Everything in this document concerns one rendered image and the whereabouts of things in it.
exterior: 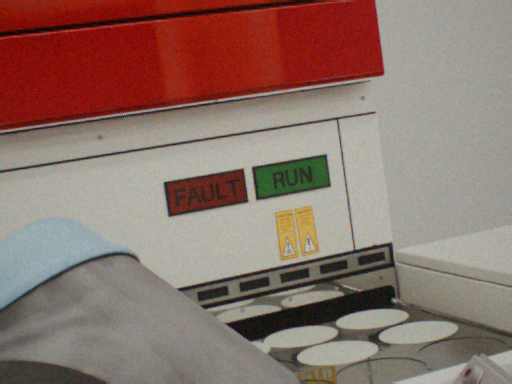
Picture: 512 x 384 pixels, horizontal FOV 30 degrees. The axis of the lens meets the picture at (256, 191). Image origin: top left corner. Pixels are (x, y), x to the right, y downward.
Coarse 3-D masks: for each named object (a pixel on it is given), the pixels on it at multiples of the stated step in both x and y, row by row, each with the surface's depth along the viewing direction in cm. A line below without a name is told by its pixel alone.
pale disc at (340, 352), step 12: (312, 348) 121; (324, 348) 120; (336, 348) 120; (348, 348) 119; (360, 348) 118; (372, 348) 117; (300, 360) 117; (312, 360) 116; (324, 360) 115; (336, 360) 114; (348, 360) 114
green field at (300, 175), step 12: (264, 168) 136; (276, 168) 137; (288, 168) 137; (300, 168) 138; (312, 168) 139; (324, 168) 140; (264, 180) 136; (276, 180) 137; (288, 180) 138; (300, 180) 138; (312, 180) 139; (324, 180) 140; (264, 192) 136; (276, 192) 137
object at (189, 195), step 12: (192, 180) 132; (204, 180) 133; (216, 180) 134; (228, 180) 134; (240, 180) 135; (168, 192) 131; (180, 192) 132; (192, 192) 132; (204, 192) 133; (216, 192) 134; (228, 192) 134; (240, 192) 135; (180, 204) 132; (192, 204) 132; (204, 204) 133; (216, 204) 134
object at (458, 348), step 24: (408, 312) 132; (264, 336) 130; (336, 336) 125; (360, 336) 123; (456, 336) 117; (480, 336) 116; (504, 336) 114; (288, 360) 117; (360, 360) 113; (384, 360) 112; (408, 360) 111; (432, 360) 109; (456, 360) 108
